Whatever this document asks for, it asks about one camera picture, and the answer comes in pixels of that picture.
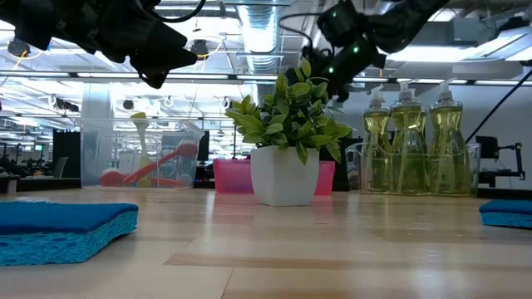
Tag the red dish brush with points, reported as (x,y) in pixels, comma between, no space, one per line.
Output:
(158,164)
(111,178)

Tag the black ceiling device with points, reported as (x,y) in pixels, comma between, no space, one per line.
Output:
(199,47)
(16,47)

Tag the clear plastic bin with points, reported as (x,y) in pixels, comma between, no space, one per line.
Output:
(475,166)
(89,158)

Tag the pink plastic bin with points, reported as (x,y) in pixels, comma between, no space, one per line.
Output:
(232,176)

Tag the blue sponge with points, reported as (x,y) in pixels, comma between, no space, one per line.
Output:
(507,220)
(62,232)

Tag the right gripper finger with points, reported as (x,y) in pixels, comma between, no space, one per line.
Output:
(345,91)

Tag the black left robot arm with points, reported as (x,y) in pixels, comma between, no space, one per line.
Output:
(41,21)

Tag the black partition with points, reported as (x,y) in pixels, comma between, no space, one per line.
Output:
(65,153)

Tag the black monitor on arm stand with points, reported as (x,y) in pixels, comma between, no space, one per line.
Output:
(487,147)

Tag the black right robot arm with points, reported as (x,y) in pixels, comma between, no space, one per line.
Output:
(399,25)

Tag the green plant in white pot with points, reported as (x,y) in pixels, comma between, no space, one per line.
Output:
(284,178)

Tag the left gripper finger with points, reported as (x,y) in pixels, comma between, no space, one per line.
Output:
(166,59)
(154,76)

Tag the silver ceiling duct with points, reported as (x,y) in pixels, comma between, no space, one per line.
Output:
(262,37)

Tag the gray office chair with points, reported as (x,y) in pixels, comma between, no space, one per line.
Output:
(60,167)

